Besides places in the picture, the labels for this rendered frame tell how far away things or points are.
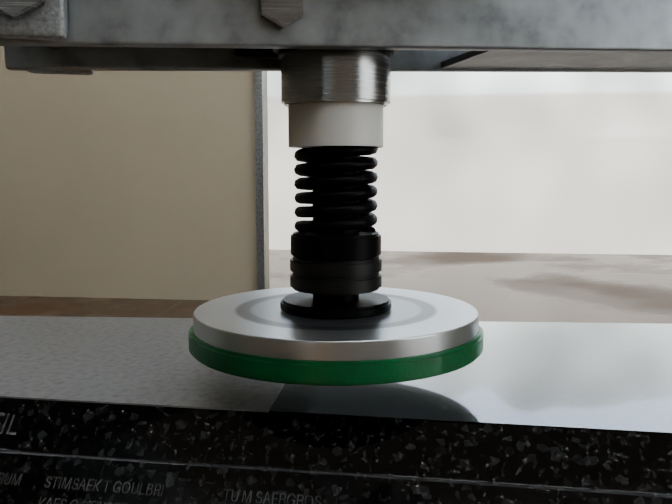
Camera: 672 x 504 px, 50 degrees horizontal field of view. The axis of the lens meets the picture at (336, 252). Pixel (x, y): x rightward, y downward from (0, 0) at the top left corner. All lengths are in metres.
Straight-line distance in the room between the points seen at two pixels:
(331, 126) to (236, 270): 5.19
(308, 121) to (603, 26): 0.22
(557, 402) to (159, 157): 5.38
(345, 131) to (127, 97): 5.44
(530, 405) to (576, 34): 0.26
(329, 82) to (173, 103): 5.29
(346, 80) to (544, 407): 0.26
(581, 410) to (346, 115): 0.26
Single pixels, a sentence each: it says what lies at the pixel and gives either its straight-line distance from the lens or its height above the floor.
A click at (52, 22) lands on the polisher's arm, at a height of 1.11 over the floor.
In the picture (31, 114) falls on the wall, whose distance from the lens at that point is 6.26.
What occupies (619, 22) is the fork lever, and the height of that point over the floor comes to 1.13.
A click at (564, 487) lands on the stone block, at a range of 0.47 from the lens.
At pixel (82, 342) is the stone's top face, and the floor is 0.87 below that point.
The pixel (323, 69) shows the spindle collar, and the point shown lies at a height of 1.10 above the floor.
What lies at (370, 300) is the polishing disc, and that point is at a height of 0.93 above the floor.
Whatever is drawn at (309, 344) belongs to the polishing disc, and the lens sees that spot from 0.45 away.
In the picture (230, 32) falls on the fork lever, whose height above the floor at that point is 1.11.
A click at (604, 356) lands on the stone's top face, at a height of 0.87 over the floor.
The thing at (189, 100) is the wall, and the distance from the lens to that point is 5.74.
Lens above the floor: 1.03
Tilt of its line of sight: 7 degrees down
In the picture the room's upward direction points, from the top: straight up
